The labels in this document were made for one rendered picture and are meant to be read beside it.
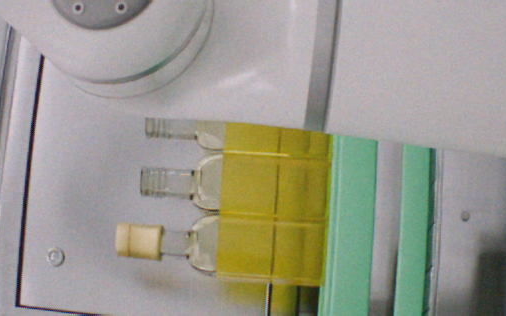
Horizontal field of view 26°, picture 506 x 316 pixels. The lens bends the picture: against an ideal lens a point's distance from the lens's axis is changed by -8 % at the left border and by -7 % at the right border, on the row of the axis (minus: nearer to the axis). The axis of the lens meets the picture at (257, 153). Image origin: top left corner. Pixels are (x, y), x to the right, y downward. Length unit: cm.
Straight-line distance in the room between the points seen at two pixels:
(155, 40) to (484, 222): 50
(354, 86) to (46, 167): 72
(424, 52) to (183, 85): 13
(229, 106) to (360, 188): 37
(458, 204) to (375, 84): 39
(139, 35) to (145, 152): 74
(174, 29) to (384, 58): 12
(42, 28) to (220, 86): 13
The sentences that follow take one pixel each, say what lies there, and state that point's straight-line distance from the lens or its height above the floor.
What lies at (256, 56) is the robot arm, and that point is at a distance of 60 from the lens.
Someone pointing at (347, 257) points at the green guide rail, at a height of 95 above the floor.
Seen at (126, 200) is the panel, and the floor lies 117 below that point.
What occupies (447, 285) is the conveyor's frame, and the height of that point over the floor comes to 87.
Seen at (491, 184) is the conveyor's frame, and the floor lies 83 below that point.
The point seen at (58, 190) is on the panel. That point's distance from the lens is 126.
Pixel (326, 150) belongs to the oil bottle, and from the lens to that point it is 110.
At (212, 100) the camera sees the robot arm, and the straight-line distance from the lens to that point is 62.
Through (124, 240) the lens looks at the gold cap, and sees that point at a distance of 109.
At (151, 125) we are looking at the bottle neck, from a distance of 112.
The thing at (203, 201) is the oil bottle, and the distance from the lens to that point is 108.
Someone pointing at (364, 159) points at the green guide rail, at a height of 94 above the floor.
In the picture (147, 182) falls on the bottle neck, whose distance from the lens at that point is 110.
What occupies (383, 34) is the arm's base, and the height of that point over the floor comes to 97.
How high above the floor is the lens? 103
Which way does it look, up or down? level
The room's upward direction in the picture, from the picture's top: 86 degrees counter-clockwise
